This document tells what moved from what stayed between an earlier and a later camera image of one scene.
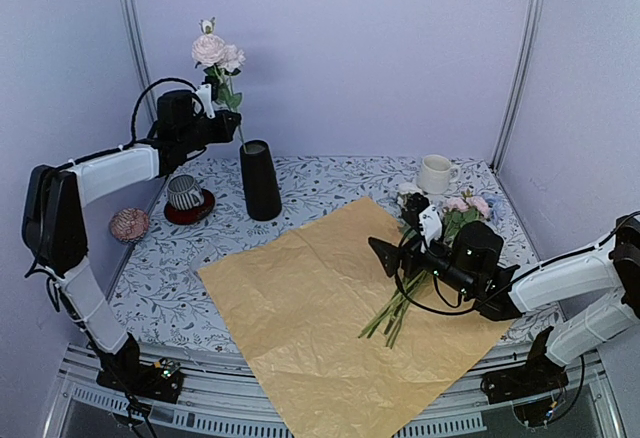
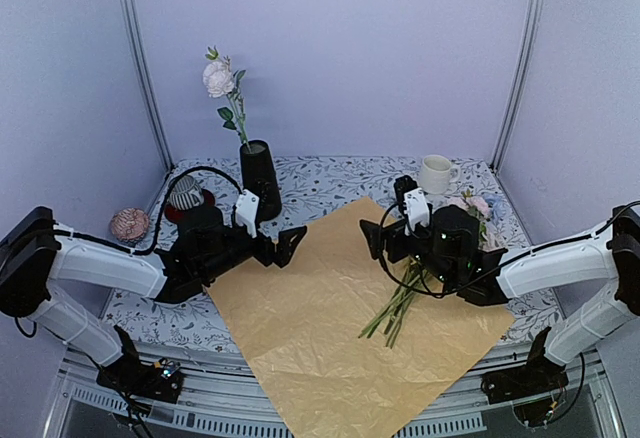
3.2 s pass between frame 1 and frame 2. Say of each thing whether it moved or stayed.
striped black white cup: stayed
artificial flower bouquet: stayed
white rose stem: moved
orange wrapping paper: stayed
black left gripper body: moved
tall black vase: stayed
